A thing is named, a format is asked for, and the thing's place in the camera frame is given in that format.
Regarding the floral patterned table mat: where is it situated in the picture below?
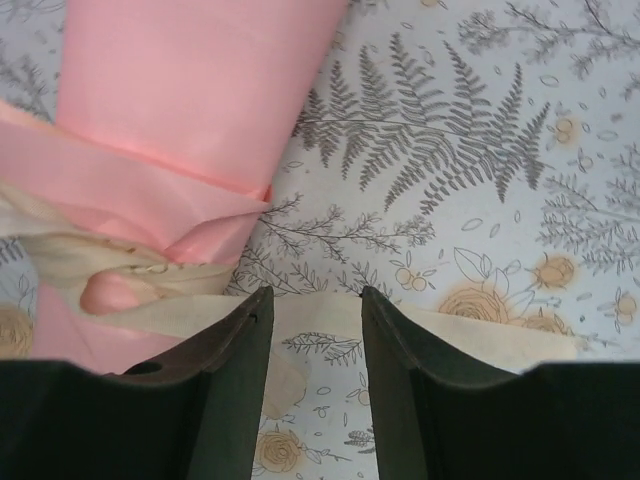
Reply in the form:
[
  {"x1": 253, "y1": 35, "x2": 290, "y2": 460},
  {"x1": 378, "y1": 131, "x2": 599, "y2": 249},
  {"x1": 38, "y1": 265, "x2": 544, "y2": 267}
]
[{"x1": 1, "y1": 1, "x2": 639, "y2": 479}]

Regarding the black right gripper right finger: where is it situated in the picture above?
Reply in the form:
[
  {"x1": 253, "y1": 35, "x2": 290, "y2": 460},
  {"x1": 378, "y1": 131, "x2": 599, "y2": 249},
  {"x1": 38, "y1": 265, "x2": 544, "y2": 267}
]
[{"x1": 361, "y1": 287, "x2": 639, "y2": 479}]

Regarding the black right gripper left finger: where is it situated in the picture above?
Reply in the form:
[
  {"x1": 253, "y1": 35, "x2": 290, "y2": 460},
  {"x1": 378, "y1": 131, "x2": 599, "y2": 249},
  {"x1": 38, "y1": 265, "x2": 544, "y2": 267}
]
[{"x1": 1, "y1": 287, "x2": 274, "y2": 479}]

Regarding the cream ribbon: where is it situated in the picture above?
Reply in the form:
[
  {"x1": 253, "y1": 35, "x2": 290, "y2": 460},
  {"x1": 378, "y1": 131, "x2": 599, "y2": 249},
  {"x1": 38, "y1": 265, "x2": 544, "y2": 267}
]
[{"x1": 1, "y1": 182, "x2": 579, "y2": 418}]

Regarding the pink wrapping paper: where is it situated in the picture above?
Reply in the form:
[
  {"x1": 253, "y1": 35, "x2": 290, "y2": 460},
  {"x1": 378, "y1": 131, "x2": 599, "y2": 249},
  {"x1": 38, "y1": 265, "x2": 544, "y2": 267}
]
[{"x1": 1, "y1": 1, "x2": 347, "y2": 373}]

